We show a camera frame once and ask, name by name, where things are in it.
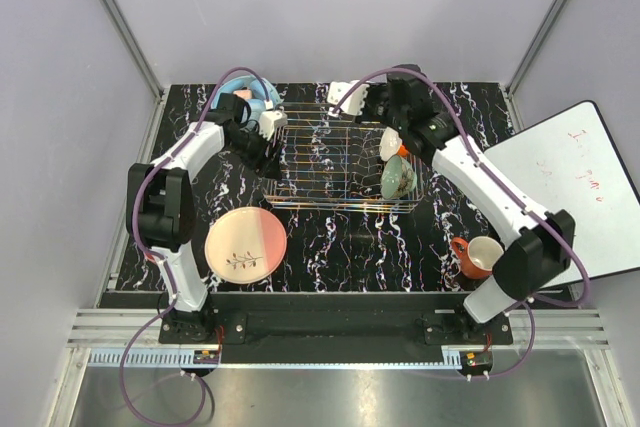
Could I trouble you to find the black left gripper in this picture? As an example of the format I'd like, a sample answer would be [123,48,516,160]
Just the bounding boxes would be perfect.
[225,124,283,181]

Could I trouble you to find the orange and white bowl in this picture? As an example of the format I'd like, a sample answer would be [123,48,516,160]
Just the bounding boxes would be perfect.
[379,127,409,162]

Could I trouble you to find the green ceramic bowl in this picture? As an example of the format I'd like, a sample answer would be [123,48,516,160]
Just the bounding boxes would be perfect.
[381,155,417,200]

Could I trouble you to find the white paper plate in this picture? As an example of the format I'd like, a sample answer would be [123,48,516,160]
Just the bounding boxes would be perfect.
[327,81,352,117]

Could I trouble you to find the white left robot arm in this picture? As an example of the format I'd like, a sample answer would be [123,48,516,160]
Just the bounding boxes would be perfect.
[125,94,287,343]

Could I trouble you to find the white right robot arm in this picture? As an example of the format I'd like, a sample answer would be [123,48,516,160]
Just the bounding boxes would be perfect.
[336,65,578,344]

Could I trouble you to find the small pink box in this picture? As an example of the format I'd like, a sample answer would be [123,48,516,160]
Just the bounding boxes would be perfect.
[233,89,253,101]

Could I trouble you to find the blue headphones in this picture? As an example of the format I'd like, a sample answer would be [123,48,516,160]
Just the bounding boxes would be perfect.
[211,75,282,122]

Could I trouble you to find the pink and cream plate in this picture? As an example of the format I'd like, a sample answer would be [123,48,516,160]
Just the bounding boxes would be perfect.
[204,207,287,285]

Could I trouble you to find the orange ceramic mug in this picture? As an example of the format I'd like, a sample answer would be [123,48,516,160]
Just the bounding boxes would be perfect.
[451,236,504,280]

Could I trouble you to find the white whiteboard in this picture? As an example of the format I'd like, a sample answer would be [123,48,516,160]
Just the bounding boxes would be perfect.
[485,101,639,279]

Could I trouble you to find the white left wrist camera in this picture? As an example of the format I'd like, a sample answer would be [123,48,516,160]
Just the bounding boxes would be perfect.
[258,110,288,141]

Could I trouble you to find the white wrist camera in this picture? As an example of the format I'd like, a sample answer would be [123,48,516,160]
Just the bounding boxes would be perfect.
[338,83,369,117]
[258,110,288,141]

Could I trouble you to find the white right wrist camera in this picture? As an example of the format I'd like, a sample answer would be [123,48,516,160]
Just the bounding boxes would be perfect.
[338,83,369,117]

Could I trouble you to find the wire dish rack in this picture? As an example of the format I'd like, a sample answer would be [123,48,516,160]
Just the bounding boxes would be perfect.
[263,102,427,213]

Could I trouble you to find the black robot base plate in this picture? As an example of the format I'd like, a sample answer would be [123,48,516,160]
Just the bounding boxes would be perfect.
[159,293,513,368]

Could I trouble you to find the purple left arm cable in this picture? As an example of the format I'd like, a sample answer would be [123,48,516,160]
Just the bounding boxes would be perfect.
[119,66,281,426]

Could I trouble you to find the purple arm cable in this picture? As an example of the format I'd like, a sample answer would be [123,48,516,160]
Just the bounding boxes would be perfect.
[332,65,591,381]
[119,66,281,426]

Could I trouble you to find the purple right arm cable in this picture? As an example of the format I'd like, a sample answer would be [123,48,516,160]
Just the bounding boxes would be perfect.
[332,65,591,381]

